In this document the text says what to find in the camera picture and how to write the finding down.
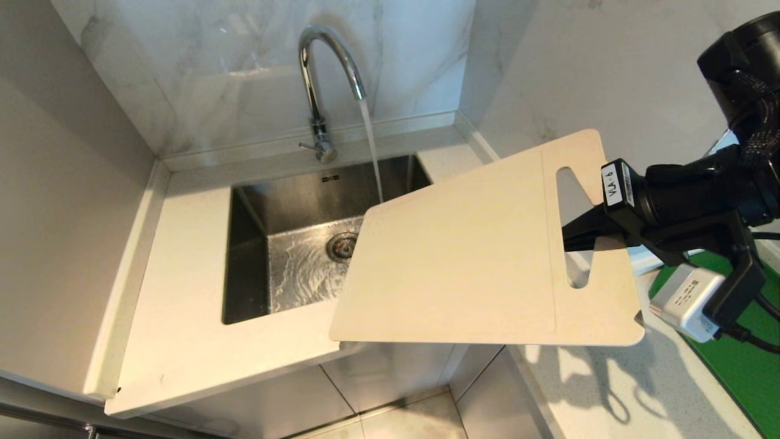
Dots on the stainless steel sink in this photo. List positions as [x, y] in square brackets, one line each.
[304, 244]

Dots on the chrome gooseneck faucet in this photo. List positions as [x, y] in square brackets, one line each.
[323, 91]

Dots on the beige cutting board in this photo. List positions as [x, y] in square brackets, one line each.
[481, 256]

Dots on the green mat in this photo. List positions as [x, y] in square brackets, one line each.
[740, 353]

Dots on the sink drain strainer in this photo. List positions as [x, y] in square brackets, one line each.
[342, 246]

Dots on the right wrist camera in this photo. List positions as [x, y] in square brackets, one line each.
[707, 286]

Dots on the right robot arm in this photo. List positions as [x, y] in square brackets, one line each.
[746, 73]

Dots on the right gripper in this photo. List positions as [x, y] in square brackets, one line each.
[664, 198]

